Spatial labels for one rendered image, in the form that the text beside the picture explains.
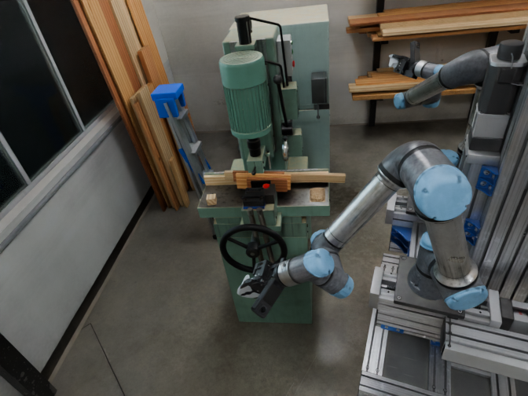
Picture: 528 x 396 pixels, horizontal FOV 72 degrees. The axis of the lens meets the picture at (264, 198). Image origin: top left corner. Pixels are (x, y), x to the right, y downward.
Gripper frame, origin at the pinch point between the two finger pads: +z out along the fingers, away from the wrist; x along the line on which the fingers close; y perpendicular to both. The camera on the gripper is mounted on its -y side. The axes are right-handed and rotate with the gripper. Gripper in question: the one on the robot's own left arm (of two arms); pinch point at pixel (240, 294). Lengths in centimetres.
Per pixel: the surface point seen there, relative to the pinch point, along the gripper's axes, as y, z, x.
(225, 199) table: 54, 28, 6
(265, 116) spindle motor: 68, -10, 21
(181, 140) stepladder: 112, 76, 29
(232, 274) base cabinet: 42, 58, -29
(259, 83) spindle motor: 68, -19, 33
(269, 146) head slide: 77, 6, 6
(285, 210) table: 52, 7, -14
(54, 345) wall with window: -3, 154, 11
